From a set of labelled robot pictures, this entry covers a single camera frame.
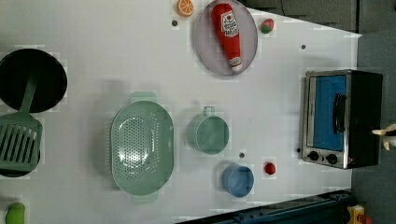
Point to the yellow plush peeled banana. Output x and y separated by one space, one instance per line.
388 136

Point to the black and silver toaster oven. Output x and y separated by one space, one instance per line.
342 108

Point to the green colander basket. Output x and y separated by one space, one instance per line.
142 147

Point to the blue cup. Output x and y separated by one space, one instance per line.
238 180

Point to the small red tomato toy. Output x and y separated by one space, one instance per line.
269 168

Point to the red plush ketchup bottle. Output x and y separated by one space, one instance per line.
227 30

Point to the orange slice toy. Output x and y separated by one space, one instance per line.
185 8

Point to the red strawberry toy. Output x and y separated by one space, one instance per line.
267 26

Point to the black round pan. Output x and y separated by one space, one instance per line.
14 73

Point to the green slotted spatula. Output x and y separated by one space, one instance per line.
21 135

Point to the yellow red clamp object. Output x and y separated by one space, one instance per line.
357 215

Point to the green toy vegetable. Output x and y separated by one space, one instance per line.
15 214

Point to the green cup with handle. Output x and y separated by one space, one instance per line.
208 133

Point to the blue metal frame rail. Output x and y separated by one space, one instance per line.
326 208

